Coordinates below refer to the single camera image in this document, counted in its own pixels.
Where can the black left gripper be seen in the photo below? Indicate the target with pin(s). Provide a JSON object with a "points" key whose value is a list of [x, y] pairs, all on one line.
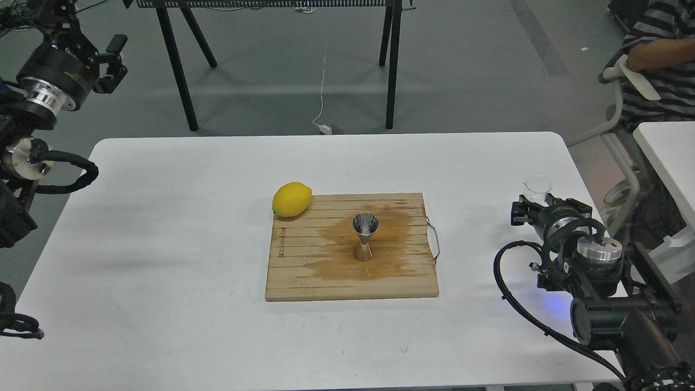
{"points": [[59, 74]]}

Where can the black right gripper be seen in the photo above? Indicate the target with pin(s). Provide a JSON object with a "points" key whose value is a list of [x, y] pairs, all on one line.
{"points": [[548, 220]]}

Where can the small clear glass beaker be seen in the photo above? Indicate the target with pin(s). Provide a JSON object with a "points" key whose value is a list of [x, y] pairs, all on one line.
{"points": [[536, 188]]}

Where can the steel double jigger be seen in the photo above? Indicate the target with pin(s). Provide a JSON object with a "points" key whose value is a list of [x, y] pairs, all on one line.
{"points": [[365, 225]]}

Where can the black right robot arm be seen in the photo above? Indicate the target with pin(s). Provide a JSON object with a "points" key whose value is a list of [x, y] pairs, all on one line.
{"points": [[623, 312]]}

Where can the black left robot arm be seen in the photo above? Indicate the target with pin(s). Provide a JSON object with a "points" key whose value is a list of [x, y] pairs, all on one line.
{"points": [[28, 166]]}

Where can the black metal background table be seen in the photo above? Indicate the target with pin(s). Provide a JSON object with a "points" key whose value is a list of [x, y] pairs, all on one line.
{"points": [[277, 49]]}

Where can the white side table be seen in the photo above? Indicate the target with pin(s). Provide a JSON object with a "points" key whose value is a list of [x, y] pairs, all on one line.
{"points": [[669, 147]]}

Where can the white office chair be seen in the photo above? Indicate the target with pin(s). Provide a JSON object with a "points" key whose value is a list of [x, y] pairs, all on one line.
{"points": [[675, 255]]}

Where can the person in striped shirt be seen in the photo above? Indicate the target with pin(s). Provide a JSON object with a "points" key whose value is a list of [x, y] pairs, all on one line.
{"points": [[660, 46]]}

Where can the wooden cutting board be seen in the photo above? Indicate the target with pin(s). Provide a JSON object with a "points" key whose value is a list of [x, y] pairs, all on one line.
{"points": [[311, 256]]}

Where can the yellow lemon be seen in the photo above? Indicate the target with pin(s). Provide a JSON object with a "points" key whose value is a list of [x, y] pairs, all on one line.
{"points": [[291, 199]]}

